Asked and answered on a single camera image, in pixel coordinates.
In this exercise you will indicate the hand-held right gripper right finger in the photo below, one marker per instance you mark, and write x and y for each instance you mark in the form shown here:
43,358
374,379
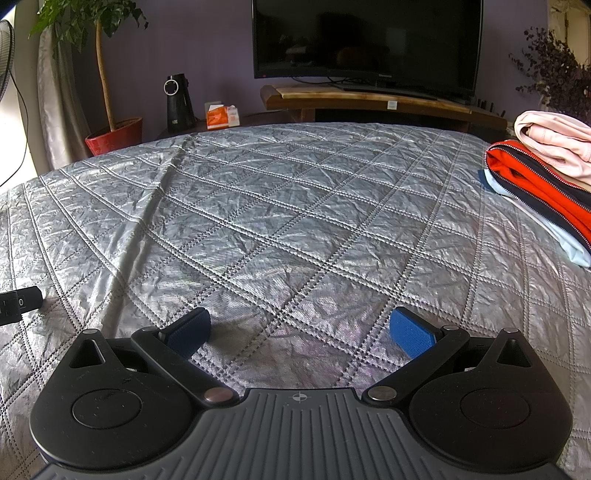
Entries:
411,332

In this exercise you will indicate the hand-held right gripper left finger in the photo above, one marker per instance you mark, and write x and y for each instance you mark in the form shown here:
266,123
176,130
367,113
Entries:
191,330

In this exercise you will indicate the pink garment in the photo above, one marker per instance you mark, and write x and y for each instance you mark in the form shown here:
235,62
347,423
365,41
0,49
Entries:
554,138

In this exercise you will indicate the silver quilted blanket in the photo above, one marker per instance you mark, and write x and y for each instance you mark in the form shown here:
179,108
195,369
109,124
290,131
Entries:
277,221

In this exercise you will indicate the light blue garment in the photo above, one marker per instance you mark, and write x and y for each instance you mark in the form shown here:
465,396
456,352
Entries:
554,233

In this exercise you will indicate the green potted tree red pot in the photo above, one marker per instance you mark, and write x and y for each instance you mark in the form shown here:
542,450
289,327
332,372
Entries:
113,141

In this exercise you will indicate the orange navy zip jacket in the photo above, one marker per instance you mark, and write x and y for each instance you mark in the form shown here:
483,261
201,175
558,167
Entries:
531,184

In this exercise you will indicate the grey curtain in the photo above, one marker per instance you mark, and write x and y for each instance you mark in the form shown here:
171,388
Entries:
60,115

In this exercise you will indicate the orange tissue pack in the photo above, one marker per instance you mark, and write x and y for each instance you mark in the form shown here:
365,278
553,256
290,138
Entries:
221,117

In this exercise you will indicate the black kettle-shaped appliance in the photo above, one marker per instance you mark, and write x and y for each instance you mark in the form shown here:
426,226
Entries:
180,110

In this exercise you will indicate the dark wooden television cabinet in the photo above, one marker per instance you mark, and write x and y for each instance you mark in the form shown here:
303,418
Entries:
258,119

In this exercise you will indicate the dark remote controls in holder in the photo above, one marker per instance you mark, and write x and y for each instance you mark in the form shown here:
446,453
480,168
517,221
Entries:
489,108

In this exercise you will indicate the black standing fan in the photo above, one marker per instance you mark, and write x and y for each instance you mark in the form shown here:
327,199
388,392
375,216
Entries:
5,60

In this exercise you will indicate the light wooden television riser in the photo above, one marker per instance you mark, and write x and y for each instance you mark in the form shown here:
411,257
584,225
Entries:
323,97

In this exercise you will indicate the black television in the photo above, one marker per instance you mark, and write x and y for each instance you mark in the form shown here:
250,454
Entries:
364,41

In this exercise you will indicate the purple dried plant in vase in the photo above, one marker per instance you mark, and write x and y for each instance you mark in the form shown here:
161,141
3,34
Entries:
558,69

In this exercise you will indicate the white wall socket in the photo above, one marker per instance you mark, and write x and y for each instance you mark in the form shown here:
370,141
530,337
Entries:
211,104

